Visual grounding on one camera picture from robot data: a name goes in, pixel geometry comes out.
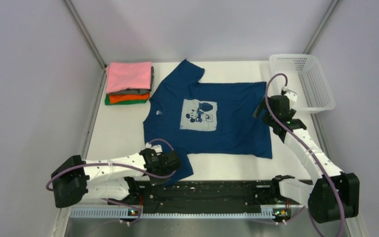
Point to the aluminium frame rail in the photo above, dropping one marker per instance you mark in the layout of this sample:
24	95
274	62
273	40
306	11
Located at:
322	196

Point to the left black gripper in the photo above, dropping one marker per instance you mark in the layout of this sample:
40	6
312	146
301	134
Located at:
157	181

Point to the white plastic basket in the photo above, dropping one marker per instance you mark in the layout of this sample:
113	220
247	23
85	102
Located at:
307	78

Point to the white slotted cable duct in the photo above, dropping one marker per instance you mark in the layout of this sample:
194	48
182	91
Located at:
125	213

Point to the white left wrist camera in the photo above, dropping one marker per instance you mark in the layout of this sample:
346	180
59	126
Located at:
157	148

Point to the orange folded t shirt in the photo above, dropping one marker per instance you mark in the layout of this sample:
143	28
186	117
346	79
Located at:
129	97

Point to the dark blue t shirt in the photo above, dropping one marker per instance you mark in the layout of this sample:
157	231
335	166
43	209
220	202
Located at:
192	117

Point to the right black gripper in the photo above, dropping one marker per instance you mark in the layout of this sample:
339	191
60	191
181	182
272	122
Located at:
259	109

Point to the pink folded t shirt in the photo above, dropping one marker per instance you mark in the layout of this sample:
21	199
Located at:
123	76

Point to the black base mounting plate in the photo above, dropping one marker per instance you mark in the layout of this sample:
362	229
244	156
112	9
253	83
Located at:
205	197

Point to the grey folded t shirt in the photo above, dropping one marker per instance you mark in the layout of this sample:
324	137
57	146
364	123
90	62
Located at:
139	91

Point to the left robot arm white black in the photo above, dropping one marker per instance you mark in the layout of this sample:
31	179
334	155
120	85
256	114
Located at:
112	180

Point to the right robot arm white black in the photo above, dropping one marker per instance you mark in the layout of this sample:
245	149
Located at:
320	169

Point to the green folded t shirt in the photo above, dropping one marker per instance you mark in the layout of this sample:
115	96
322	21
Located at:
111	101

